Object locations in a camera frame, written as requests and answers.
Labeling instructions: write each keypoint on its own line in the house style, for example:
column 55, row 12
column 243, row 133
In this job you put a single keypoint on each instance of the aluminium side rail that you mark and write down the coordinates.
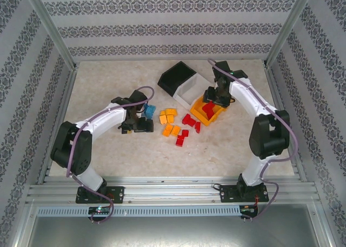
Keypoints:
column 273, row 82
column 67, row 95

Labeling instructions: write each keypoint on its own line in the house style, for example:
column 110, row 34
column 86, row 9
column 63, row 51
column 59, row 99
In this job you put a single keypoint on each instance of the white plastic bin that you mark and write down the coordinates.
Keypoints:
column 189, row 91

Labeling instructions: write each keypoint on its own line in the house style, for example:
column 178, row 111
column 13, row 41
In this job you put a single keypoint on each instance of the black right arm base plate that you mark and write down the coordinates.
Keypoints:
column 227, row 194

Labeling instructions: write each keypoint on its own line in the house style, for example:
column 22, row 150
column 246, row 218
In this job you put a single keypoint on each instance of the yellow plastic bin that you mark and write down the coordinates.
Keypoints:
column 196, row 110

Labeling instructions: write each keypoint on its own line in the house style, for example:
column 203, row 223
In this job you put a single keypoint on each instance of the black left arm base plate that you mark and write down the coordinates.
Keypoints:
column 117, row 194

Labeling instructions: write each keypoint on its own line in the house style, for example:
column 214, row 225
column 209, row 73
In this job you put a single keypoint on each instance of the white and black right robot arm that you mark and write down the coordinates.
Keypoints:
column 244, row 95

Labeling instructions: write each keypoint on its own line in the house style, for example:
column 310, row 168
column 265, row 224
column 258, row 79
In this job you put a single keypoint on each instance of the small circuit board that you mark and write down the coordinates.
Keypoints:
column 248, row 208
column 100, row 210

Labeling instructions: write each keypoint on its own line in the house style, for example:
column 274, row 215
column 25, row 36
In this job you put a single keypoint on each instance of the black plastic bin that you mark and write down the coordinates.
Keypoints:
column 175, row 75

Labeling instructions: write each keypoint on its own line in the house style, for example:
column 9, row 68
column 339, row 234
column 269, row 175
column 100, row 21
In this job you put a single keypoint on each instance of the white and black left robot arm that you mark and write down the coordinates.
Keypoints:
column 105, row 117

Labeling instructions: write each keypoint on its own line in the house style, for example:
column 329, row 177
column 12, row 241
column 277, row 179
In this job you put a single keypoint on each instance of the blue lego brick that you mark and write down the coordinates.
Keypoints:
column 152, row 112
column 146, row 109

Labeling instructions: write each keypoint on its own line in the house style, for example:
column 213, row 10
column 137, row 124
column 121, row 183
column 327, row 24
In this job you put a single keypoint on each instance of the grey metal panel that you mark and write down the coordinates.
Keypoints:
column 173, row 233

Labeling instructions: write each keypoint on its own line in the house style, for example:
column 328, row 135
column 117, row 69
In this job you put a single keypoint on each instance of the aluminium frame post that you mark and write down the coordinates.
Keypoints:
column 51, row 25
column 289, row 25

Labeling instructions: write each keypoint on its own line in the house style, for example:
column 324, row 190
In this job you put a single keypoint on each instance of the aluminium mounting rail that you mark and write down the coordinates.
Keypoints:
column 167, row 193

